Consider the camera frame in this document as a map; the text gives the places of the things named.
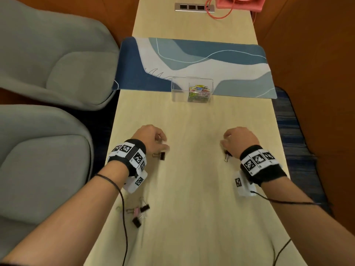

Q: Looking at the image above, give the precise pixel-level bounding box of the person's left hand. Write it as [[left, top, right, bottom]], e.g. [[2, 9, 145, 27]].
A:
[[130, 125, 170, 154]]

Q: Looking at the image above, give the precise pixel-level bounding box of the person's right hand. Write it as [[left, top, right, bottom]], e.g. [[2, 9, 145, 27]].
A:
[[220, 127, 261, 159]]

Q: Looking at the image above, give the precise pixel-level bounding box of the person's left forearm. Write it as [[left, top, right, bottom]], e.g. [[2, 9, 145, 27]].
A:
[[0, 161, 130, 266]]

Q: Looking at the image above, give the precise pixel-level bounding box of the person's right forearm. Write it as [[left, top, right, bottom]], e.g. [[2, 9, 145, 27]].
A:
[[260, 174, 355, 266]]

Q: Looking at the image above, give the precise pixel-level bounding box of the black wristband with marker tags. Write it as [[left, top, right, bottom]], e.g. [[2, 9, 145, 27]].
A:
[[232, 145, 288, 197], [107, 139, 148, 194]]

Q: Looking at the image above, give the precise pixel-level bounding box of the clear plastic box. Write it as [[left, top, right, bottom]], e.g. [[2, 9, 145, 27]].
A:
[[171, 76, 214, 103]]

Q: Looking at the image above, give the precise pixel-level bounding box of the pile of colourful paper clips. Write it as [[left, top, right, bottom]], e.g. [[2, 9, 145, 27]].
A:
[[188, 85, 211, 103]]

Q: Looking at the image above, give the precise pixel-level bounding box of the blue striped rug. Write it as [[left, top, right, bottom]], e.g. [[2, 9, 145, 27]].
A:
[[273, 86, 334, 217]]

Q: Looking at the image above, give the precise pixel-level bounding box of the blue patterned desk mat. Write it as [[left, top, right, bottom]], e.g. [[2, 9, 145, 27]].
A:
[[112, 36, 278, 99]]

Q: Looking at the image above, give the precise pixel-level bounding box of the grey upholstered chair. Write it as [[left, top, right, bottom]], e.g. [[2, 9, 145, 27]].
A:
[[0, 0, 120, 111], [0, 104, 94, 256]]

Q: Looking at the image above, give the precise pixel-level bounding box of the silver table power outlet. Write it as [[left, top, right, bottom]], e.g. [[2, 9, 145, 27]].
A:
[[174, 3, 215, 12]]

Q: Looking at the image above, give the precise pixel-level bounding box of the pink desk fan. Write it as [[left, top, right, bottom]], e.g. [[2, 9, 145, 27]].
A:
[[215, 0, 264, 13]]

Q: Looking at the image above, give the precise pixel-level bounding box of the thin black cable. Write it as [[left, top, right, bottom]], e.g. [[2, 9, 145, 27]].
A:
[[94, 174, 130, 266], [250, 191, 323, 266]]

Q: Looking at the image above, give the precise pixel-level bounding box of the pink fan cable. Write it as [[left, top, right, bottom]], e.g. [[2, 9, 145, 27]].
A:
[[205, 0, 232, 20]]

